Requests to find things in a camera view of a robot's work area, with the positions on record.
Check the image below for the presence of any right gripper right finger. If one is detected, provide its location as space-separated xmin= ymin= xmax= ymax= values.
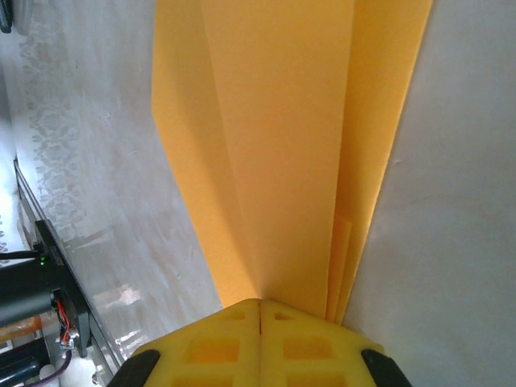
xmin=260 ymin=298 xmax=409 ymax=387

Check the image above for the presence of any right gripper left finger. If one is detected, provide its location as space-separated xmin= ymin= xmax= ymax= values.
xmin=116 ymin=298 xmax=262 ymax=387

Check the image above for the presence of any orange paper sheet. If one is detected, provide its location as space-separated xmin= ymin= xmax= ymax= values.
xmin=151 ymin=0 xmax=435 ymax=326

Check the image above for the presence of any aluminium mounting rail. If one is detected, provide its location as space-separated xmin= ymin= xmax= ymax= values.
xmin=14 ymin=155 xmax=136 ymax=387

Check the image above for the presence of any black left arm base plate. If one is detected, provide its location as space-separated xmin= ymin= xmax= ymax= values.
xmin=33 ymin=219 xmax=92 ymax=359

